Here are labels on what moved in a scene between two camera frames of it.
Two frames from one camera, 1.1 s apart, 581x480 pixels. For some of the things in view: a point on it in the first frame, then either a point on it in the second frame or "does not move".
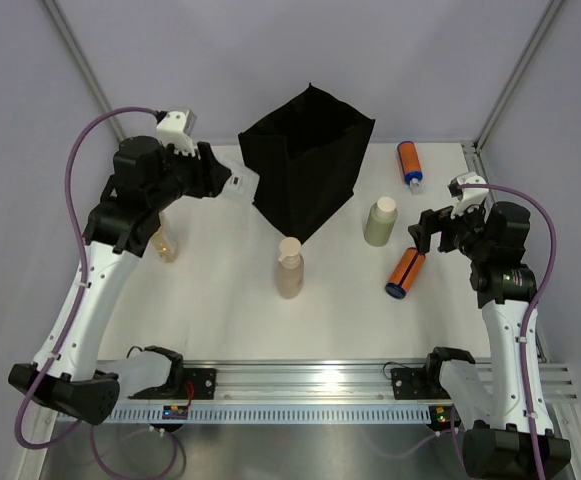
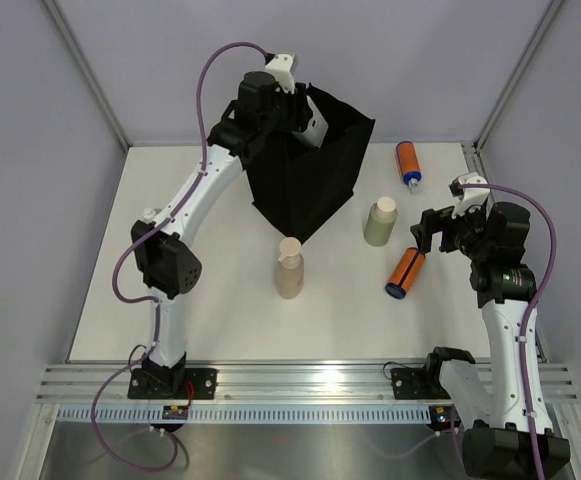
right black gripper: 422,232 does not move
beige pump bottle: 290,273 does not move
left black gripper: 208,174 to 299,111
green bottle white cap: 381,221 does not move
